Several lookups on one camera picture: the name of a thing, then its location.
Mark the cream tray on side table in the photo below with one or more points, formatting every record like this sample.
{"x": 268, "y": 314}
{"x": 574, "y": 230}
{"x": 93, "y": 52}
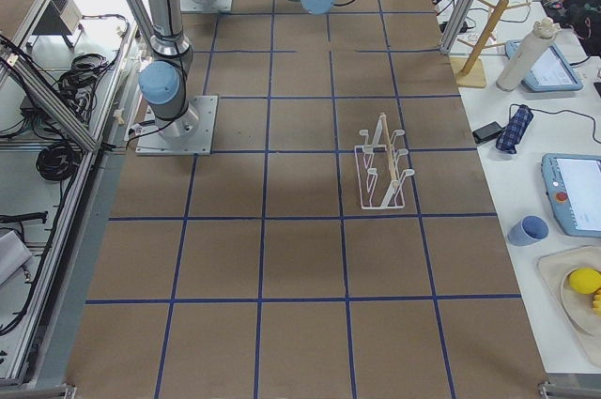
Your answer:
{"x": 583, "y": 310}

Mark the blue cup on side table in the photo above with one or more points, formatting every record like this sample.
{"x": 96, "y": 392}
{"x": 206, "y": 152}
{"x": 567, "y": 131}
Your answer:
{"x": 528, "y": 231}

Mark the yellow lemon toy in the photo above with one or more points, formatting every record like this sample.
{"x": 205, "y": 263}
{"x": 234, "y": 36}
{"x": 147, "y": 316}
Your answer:
{"x": 585, "y": 280}

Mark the wooden mug tree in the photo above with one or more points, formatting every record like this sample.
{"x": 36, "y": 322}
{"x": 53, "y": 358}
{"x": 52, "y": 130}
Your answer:
{"x": 470, "y": 72}

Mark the black phone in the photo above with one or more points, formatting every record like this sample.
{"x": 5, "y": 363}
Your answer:
{"x": 487, "y": 133}

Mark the blue teach pendant near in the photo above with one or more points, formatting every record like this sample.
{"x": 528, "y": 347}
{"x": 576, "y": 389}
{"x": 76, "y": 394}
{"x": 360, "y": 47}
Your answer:
{"x": 573, "y": 189}

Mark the blue teach pendant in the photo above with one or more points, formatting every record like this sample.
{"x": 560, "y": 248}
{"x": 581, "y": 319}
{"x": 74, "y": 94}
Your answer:
{"x": 573, "y": 189}
{"x": 551, "y": 72}

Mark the blue teach pendant far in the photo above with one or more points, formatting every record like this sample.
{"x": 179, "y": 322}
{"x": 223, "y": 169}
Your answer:
{"x": 551, "y": 72}

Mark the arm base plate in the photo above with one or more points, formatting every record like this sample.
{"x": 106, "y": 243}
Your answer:
{"x": 191, "y": 134}
{"x": 205, "y": 6}

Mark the white wire cup rack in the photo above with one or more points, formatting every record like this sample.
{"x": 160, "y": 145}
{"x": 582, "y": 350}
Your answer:
{"x": 379, "y": 167}

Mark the folded plaid umbrella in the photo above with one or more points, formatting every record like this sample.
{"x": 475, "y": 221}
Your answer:
{"x": 515, "y": 129}

